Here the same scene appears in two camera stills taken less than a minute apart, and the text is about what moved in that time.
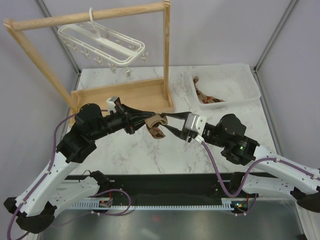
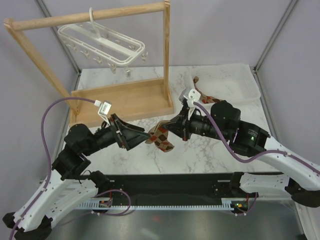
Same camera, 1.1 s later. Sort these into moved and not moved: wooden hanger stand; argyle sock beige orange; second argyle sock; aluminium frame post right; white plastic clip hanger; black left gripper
Moved: black left gripper; argyle sock beige orange
Not moved: white plastic clip hanger; second argyle sock; aluminium frame post right; wooden hanger stand
